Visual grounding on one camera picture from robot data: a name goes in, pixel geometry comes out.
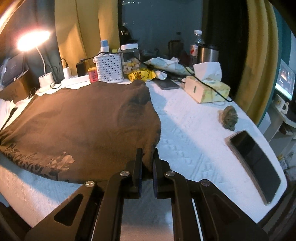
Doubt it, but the brown t-shirt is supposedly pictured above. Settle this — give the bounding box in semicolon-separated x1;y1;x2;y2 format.
1;80;161;183

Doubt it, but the small toad figurine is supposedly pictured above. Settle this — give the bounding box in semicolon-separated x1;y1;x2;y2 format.
219;105;238;131

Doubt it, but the black phone in case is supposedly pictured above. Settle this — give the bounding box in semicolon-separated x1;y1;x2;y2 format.
226;131;281;205

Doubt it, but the smartphone on table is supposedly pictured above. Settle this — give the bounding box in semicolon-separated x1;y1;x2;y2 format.
153;79;180;90

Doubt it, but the tissue box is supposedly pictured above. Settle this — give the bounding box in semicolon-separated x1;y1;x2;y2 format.
184;62;230;103

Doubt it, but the yellow snack bag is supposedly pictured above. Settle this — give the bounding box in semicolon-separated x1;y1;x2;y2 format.
127;69;156;82

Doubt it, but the white power strip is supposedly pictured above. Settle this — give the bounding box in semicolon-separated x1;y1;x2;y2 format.
61;75;90;85

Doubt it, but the red gold tin can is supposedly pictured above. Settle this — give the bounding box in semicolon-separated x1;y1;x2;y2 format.
87;67;98;83

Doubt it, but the white perforated basket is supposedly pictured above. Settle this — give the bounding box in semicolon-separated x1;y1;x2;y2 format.
93;53;124;83

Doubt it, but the glass jar white lid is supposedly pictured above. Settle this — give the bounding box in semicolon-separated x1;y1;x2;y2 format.
119;43;140;75

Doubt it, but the white charger plug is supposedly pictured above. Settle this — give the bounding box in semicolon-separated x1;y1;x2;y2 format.
63;67;72;79

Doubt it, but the black power adapter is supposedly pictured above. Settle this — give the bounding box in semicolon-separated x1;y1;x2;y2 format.
76;61;87;77

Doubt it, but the steel thermos cup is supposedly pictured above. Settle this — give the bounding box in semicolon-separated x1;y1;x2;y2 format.
197;46;219;63

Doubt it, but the plastic water bottle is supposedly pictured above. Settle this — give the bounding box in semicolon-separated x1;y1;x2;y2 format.
190;30;204;68

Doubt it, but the white mug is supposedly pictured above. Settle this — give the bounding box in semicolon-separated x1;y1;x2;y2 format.
273;94;289;114

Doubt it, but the right yellow curtain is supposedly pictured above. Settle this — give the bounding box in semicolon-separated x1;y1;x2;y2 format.
235;1;279;125

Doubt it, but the yellow curtain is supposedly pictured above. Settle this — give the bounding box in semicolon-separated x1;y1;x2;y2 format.
54;1;120;75
235;1;279;125

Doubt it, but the white cloth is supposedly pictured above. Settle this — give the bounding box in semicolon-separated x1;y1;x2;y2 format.
1;98;32;129

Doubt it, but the cardboard box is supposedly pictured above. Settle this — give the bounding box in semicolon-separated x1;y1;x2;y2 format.
0;79;31;103

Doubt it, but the computer monitor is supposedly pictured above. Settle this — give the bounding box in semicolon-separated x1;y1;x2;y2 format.
275;59;295;101

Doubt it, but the white desk lamp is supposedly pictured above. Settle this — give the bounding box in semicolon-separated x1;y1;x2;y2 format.
16;29;54;89

